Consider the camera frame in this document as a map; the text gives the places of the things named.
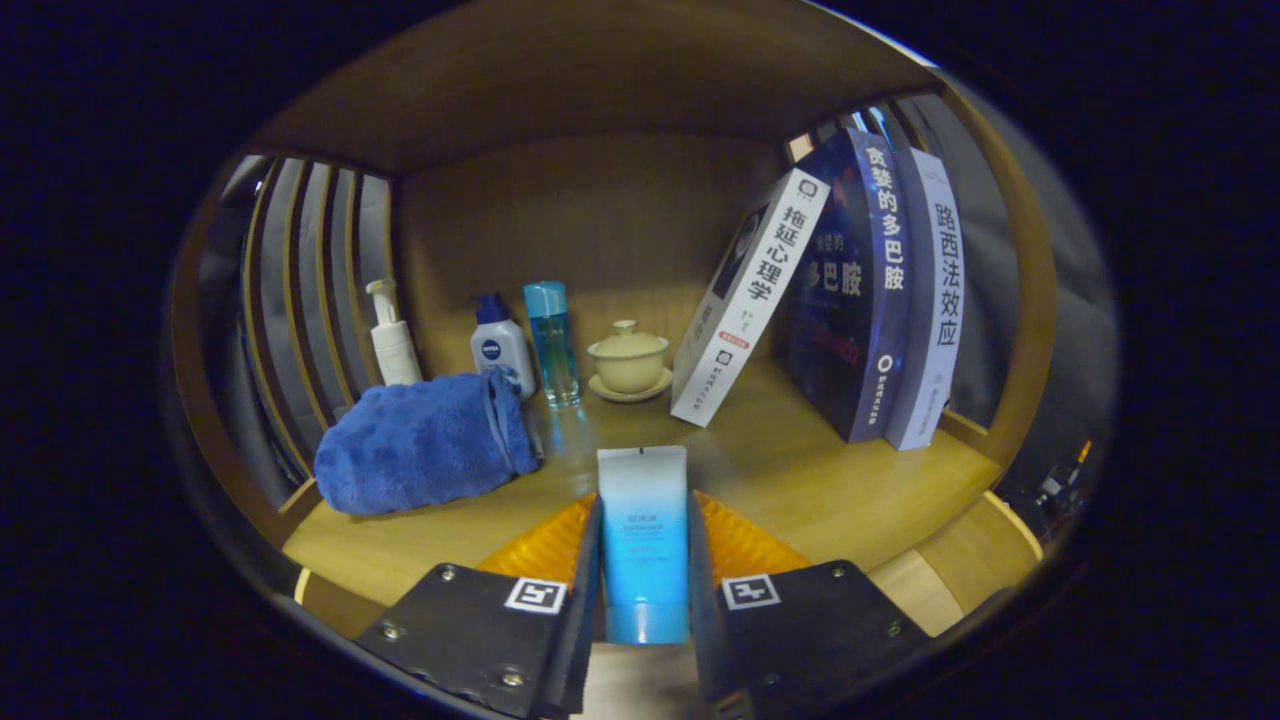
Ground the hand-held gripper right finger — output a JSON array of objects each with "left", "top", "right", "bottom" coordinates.
[{"left": 688, "top": 490, "right": 936, "bottom": 706}]

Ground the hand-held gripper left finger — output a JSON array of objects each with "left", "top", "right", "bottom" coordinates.
[{"left": 355, "top": 493, "right": 604, "bottom": 719}]

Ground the light blue tube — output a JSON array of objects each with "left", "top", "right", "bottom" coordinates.
[{"left": 597, "top": 446, "right": 692, "bottom": 646}]

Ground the wooden countertop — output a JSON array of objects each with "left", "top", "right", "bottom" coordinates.
[{"left": 282, "top": 360, "right": 1004, "bottom": 609}]

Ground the wooden cabinet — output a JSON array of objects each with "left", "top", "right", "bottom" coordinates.
[{"left": 170, "top": 0, "right": 1061, "bottom": 641}]

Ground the rolled blue towel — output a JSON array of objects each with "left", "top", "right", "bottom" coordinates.
[{"left": 314, "top": 367, "right": 544, "bottom": 517}]

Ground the cream lidded tea cup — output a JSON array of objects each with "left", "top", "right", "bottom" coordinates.
[{"left": 586, "top": 320, "right": 674, "bottom": 404}]

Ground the clear blue bottle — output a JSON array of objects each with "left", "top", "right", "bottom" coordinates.
[{"left": 523, "top": 281, "right": 582, "bottom": 409}]

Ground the white bottle with blue cap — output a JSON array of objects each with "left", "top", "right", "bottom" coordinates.
[{"left": 470, "top": 293, "right": 537, "bottom": 399}]

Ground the white book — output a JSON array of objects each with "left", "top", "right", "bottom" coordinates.
[{"left": 670, "top": 168, "right": 833, "bottom": 428}]

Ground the dark blue book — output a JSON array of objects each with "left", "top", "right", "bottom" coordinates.
[{"left": 780, "top": 127, "right": 913, "bottom": 444}]

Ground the white pump bottle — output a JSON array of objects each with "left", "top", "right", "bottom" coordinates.
[{"left": 365, "top": 278, "right": 424, "bottom": 387}]

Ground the light purple book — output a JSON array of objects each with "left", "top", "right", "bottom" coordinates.
[{"left": 885, "top": 148, "right": 966, "bottom": 452}]

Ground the black and orange equipment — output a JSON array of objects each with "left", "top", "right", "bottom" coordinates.
[{"left": 1035, "top": 438, "right": 1096, "bottom": 516}]

